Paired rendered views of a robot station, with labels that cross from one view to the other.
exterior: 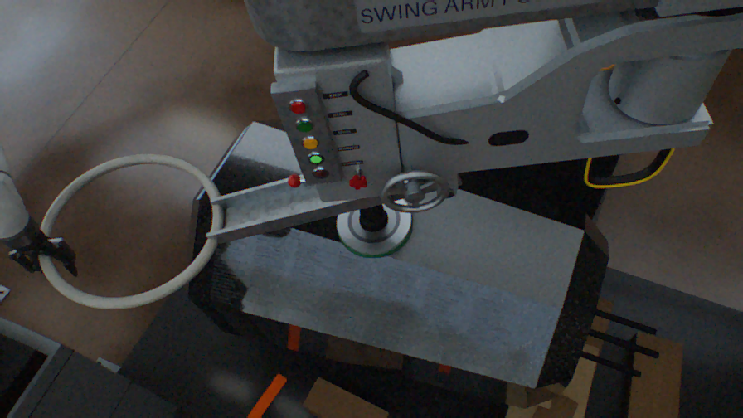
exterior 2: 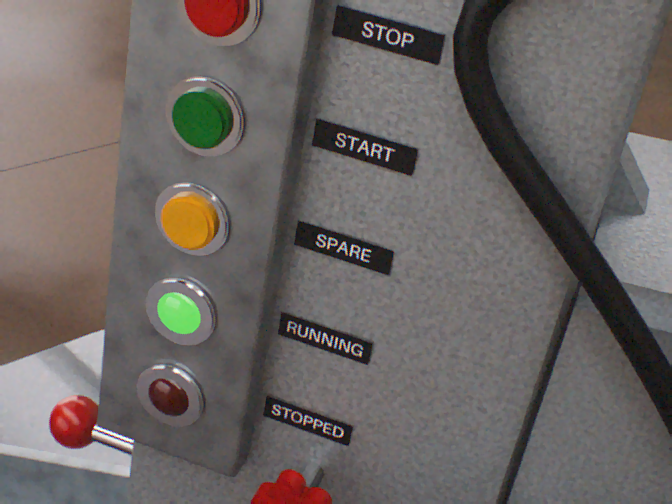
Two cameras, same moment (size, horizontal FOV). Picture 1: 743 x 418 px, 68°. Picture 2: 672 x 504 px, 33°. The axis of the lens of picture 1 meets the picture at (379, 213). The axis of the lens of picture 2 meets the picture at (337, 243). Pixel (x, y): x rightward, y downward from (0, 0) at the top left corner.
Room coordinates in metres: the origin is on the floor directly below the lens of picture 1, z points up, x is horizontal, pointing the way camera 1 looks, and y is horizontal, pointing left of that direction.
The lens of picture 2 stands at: (0.29, -0.01, 1.63)
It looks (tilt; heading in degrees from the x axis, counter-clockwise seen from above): 30 degrees down; 6
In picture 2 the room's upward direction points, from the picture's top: 12 degrees clockwise
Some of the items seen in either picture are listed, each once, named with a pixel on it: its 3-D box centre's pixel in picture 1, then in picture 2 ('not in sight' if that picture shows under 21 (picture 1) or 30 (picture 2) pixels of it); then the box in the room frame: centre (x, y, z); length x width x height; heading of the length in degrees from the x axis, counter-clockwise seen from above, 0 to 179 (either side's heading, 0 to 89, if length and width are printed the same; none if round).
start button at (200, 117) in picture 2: (304, 126); (203, 117); (0.71, 0.10, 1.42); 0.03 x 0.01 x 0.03; 84
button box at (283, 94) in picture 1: (310, 137); (205, 205); (0.72, 0.10, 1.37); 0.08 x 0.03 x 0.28; 84
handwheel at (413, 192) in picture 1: (412, 179); not in sight; (0.70, -0.09, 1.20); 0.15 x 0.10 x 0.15; 84
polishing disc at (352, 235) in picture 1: (374, 221); not in sight; (0.83, 0.02, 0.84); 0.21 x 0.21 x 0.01
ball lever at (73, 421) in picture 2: (303, 180); (109, 434); (0.77, 0.16, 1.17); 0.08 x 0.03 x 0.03; 84
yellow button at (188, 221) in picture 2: (310, 143); (190, 220); (0.71, 0.10, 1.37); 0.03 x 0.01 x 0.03; 84
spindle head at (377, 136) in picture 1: (385, 102); (533, 283); (0.82, -0.06, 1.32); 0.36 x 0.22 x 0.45; 84
